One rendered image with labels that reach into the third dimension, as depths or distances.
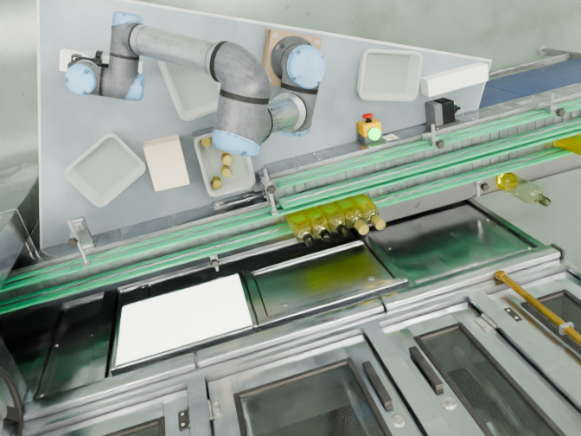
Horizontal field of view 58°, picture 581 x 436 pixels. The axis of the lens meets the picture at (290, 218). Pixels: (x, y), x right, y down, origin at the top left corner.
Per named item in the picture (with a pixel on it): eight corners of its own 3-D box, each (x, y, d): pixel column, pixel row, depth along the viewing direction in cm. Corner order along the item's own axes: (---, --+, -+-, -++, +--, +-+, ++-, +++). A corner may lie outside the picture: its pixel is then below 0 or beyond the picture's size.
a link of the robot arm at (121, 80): (146, 62, 135) (101, 54, 132) (141, 105, 139) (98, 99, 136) (146, 59, 142) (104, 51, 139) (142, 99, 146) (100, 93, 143)
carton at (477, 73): (419, 78, 194) (427, 80, 188) (478, 62, 197) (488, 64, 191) (421, 93, 196) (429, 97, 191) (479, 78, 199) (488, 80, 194)
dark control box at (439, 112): (425, 122, 201) (436, 126, 193) (424, 101, 198) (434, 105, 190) (444, 117, 202) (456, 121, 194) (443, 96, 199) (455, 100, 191)
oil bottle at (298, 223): (285, 221, 189) (299, 246, 170) (282, 207, 187) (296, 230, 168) (300, 216, 190) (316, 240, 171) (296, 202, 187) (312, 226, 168)
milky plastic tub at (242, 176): (207, 190, 191) (209, 198, 183) (190, 131, 182) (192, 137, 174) (252, 178, 194) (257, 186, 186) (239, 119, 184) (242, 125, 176)
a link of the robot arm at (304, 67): (322, 47, 163) (333, 50, 151) (312, 90, 167) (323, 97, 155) (284, 39, 160) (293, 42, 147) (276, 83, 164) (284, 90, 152)
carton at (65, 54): (63, 48, 163) (60, 49, 158) (143, 61, 170) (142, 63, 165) (62, 67, 165) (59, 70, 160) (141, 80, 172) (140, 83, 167)
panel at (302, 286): (120, 312, 177) (112, 378, 147) (118, 305, 176) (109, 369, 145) (369, 240, 189) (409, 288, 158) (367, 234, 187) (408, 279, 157)
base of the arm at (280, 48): (270, 35, 168) (275, 38, 159) (315, 35, 171) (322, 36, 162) (271, 84, 174) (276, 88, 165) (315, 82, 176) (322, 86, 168)
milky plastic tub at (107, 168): (64, 166, 178) (60, 174, 170) (112, 124, 177) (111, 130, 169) (102, 201, 186) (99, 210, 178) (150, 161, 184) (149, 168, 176)
